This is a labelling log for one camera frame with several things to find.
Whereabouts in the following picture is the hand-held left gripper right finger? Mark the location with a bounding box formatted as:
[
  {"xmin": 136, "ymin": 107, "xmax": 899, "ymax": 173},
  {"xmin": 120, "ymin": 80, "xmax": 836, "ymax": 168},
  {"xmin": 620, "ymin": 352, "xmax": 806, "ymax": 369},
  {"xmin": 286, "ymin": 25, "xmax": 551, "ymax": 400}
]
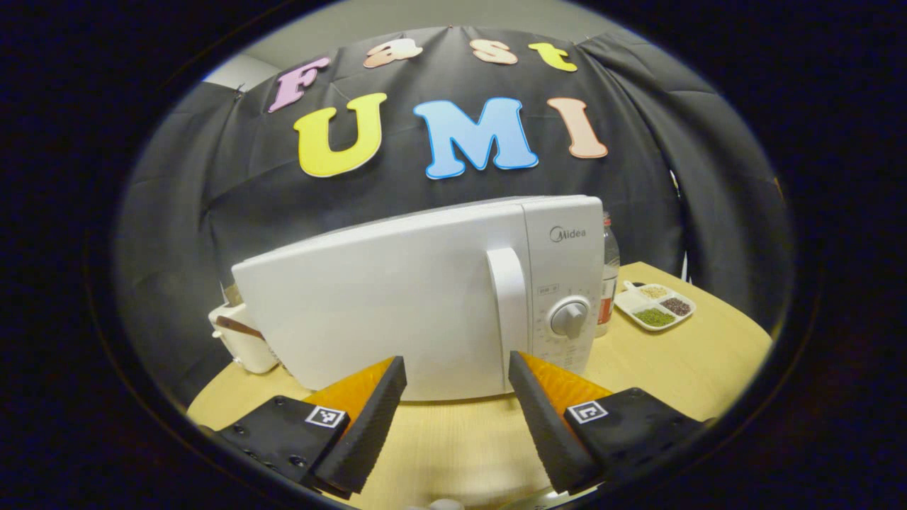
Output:
[{"xmin": 508, "ymin": 351, "xmax": 709, "ymax": 495}]

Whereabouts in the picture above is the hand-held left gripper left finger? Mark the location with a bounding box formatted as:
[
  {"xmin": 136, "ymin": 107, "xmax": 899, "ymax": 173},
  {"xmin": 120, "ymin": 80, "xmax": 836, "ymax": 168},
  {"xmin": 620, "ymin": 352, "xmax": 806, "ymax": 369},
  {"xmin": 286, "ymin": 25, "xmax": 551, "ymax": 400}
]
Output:
[{"xmin": 202, "ymin": 356, "xmax": 408, "ymax": 497}]

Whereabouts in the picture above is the white microwave oven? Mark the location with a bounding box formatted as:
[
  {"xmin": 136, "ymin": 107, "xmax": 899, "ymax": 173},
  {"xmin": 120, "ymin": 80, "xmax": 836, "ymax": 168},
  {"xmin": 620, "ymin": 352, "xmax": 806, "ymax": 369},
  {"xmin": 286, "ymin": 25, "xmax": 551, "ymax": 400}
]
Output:
[{"xmin": 231, "ymin": 195, "xmax": 605, "ymax": 402}]

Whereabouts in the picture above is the white toaster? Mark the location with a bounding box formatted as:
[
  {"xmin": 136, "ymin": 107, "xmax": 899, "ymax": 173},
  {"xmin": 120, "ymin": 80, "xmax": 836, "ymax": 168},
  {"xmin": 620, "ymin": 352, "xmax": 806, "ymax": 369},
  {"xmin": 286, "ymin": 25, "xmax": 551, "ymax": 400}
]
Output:
[{"xmin": 208, "ymin": 303, "xmax": 281, "ymax": 375}]

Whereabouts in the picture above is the white divided dish with beans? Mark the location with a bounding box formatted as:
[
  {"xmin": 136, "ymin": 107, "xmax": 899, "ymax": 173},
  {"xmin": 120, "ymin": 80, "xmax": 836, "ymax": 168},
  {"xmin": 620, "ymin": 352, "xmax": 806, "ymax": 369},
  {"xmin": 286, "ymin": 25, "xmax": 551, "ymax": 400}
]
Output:
[{"xmin": 614, "ymin": 280, "xmax": 697, "ymax": 332}]

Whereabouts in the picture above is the clear plastic bottle red label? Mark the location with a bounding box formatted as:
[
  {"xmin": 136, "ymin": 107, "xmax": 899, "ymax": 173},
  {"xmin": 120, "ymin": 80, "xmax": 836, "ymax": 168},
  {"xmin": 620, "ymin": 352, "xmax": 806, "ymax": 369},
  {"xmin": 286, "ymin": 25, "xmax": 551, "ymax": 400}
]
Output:
[{"xmin": 594, "ymin": 211, "xmax": 621, "ymax": 339}]

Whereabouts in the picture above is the black backdrop cloth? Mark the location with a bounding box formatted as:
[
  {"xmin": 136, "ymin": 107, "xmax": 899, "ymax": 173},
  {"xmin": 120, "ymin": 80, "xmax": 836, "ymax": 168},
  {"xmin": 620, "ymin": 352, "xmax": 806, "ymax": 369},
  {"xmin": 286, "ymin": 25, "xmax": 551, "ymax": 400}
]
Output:
[{"xmin": 117, "ymin": 27, "xmax": 793, "ymax": 404}]

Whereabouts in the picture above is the brown handled utensil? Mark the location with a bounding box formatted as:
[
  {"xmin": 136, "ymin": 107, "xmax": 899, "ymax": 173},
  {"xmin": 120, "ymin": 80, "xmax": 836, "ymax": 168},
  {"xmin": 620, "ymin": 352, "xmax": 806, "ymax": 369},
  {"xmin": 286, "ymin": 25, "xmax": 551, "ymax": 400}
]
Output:
[{"xmin": 215, "ymin": 315, "xmax": 264, "ymax": 339}]

